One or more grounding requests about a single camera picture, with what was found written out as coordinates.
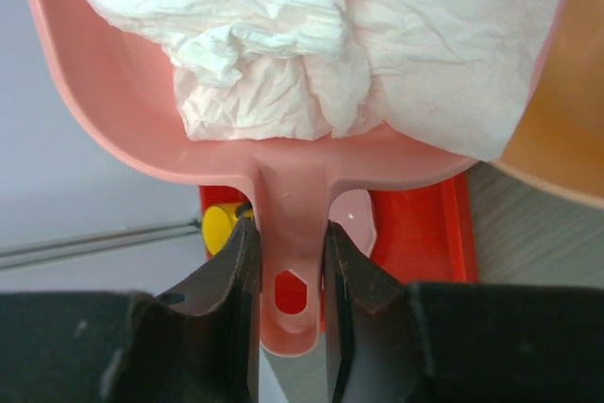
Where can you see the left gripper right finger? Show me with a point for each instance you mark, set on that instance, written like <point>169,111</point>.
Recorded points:
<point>373,349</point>

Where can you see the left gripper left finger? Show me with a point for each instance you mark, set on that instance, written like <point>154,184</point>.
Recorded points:
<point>198,341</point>

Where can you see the orange plastic bucket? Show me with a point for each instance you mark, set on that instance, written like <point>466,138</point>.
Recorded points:
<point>558,145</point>

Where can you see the pink dustpan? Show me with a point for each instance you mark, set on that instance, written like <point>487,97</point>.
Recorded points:
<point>119,86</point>

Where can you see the white paper scrap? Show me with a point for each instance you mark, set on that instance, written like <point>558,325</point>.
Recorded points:
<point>455,74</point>

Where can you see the yellow mug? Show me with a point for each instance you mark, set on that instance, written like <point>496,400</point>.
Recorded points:
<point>219,221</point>

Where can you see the red plastic tray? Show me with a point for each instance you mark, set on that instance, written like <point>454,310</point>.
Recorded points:
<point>422,234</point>

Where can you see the pink dotted plate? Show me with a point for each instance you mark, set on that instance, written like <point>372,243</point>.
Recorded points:
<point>353,210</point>

